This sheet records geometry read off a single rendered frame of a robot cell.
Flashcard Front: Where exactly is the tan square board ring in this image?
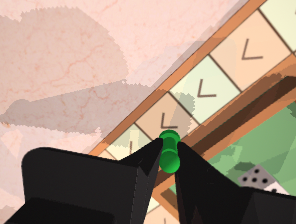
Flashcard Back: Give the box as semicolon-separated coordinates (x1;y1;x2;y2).
88;0;296;156

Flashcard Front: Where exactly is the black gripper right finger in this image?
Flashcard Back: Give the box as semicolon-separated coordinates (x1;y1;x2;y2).
174;141;296;224

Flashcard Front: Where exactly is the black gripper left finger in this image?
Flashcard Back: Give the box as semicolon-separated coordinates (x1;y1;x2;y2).
21;138;163;224

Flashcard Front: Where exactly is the white die with black pips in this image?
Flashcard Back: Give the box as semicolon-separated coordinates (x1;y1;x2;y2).
237;164;289;195

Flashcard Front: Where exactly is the green game pawn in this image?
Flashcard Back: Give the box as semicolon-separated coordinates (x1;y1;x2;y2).
159;130;181;173

